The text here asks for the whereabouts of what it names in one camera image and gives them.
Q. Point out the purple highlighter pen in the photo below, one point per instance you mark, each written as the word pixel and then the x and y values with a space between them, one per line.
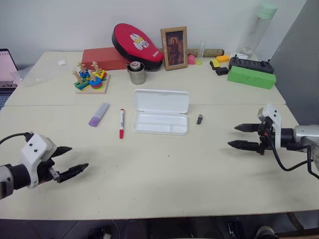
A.
pixel 98 115

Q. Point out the brown wooden rod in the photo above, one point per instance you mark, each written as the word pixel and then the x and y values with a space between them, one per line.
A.
pixel 213 52

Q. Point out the tape roll in cup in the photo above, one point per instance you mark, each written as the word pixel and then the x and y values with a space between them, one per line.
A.
pixel 135 65

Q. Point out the red black oval pouch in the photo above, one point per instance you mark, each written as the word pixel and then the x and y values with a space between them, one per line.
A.
pixel 137 47

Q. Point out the small white square piece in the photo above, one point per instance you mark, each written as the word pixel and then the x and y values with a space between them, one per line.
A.
pixel 62 62

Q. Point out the laptop with pink screen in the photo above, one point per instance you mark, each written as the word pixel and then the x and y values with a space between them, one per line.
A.
pixel 6 69

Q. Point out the small pink toy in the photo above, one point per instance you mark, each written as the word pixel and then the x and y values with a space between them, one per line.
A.
pixel 191 60

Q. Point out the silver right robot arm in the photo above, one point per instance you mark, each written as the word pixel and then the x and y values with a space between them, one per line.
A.
pixel 304 133

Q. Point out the green rectangular block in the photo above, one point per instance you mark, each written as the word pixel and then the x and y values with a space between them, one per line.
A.
pixel 251 78

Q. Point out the wooden picture frame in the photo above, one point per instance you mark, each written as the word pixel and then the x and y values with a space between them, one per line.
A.
pixel 174 48

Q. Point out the clear plastic bag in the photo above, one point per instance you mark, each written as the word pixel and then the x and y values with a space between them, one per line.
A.
pixel 32 76

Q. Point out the clear bottle with green lid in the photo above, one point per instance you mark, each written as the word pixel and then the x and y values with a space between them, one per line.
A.
pixel 261 27

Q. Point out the red white marker pen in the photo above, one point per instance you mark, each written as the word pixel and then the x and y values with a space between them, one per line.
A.
pixel 121 124

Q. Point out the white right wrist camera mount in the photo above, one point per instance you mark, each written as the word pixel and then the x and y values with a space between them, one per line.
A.
pixel 272 112

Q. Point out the white crumpled paper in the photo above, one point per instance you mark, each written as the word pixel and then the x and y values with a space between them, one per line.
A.
pixel 238 55

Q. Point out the yellow and black toy block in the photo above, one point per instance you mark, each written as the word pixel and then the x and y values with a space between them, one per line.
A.
pixel 214 64

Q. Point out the red rectangular block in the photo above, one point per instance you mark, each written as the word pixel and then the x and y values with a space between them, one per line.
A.
pixel 99 58

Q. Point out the white plastic case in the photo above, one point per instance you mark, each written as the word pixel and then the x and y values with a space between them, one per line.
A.
pixel 162 117

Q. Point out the dark rounded shape under table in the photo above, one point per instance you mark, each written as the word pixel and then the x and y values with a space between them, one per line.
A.
pixel 265 232

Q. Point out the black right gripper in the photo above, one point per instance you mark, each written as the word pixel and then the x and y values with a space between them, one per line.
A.
pixel 264 139

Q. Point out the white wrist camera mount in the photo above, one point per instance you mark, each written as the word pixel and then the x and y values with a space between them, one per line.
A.
pixel 272 112
pixel 37 147

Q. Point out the yellow toy brick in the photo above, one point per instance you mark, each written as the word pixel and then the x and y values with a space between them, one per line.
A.
pixel 223 58

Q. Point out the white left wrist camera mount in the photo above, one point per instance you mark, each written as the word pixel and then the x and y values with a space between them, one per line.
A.
pixel 37 147

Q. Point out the metal cup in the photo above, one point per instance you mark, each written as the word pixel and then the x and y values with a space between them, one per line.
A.
pixel 137 76

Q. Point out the clear tube with yellow base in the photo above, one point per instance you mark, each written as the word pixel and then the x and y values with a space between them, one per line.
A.
pixel 201 53

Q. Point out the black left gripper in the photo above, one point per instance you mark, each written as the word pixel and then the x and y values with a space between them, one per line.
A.
pixel 46 171

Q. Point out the black remote controller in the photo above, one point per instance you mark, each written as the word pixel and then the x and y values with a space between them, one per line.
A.
pixel 251 65

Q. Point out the wooden shape stacking toy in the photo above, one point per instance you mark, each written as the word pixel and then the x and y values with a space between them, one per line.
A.
pixel 92 83

